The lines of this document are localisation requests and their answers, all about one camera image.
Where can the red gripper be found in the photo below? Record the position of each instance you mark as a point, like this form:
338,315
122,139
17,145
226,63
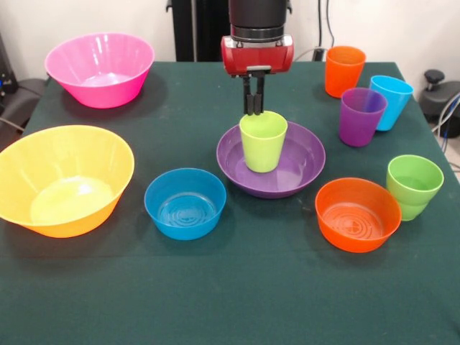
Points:
257,57

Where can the lime yellow cup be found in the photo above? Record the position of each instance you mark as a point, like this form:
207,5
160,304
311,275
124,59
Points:
262,151

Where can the purple bowl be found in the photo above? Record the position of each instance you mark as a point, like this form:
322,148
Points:
305,169

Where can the black computer tower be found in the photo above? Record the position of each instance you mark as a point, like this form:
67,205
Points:
5,72

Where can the black power adapter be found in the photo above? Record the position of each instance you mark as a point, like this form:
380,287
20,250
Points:
318,54

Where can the orange cup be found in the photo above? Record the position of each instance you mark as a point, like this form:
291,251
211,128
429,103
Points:
341,77

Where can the purple cup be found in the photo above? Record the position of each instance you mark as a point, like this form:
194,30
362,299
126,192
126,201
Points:
359,129

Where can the blue cup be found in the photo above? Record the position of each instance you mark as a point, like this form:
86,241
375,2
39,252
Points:
393,104

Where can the small blue bowl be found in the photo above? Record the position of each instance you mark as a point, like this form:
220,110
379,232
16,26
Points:
185,230

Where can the small orange bowl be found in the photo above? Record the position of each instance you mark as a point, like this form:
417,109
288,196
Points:
355,242

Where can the green cup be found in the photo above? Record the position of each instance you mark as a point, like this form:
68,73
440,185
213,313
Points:
413,212
415,172

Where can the large pink bowl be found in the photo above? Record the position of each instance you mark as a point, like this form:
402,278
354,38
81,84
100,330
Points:
72,61

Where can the black equipment with knob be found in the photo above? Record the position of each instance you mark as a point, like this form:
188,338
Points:
440,97

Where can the dark green tablecloth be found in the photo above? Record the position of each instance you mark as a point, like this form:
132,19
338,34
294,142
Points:
251,287

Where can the large orange yellow bowl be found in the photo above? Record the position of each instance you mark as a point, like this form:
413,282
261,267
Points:
54,154

